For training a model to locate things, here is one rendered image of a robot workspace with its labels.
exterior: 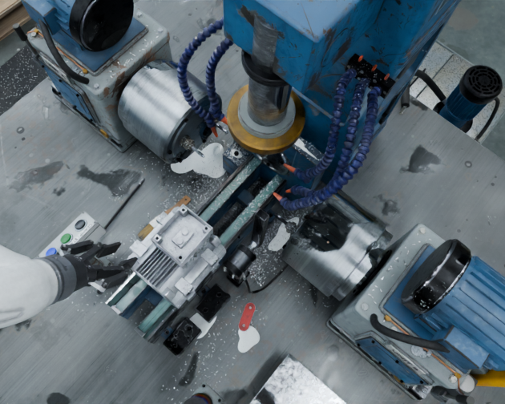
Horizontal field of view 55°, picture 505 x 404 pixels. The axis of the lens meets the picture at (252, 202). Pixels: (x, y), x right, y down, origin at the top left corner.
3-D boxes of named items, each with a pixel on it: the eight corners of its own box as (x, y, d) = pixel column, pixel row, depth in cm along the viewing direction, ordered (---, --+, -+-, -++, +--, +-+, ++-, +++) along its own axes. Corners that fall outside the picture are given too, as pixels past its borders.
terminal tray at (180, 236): (184, 212, 130) (182, 202, 123) (215, 236, 128) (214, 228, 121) (153, 245, 127) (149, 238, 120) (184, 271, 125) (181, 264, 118)
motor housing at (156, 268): (178, 219, 145) (171, 197, 127) (227, 259, 142) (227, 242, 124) (131, 270, 140) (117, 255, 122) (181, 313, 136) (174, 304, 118)
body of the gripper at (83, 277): (84, 276, 92) (112, 266, 100) (53, 247, 93) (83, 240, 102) (65, 305, 93) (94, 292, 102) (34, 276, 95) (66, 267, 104)
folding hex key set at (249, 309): (247, 301, 150) (247, 300, 148) (256, 305, 150) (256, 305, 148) (236, 329, 147) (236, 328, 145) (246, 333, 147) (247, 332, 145)
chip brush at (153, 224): (183, 192, 161) (183, 191, 160) (194, 203, 160) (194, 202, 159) (136, 235, 155) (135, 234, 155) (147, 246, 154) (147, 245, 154)
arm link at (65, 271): (33, 248, 88) (55, 243, 93) (10, 285, 90) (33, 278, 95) (67, 280, 86) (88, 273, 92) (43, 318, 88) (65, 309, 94)
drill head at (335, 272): (305, 187, 151) (320, 153, 127) (414, 273, 143) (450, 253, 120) (253, 247, 144) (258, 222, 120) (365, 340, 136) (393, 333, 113)
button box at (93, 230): (94, 220, 135) (83, 209, 131) (107, 231, 131) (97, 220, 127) (46, 266, 130) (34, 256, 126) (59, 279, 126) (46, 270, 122)
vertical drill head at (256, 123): (258, 98, 129) (273, -52, 83) (311, 139, 126) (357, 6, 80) (212, 144, 124) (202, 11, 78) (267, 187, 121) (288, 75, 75)
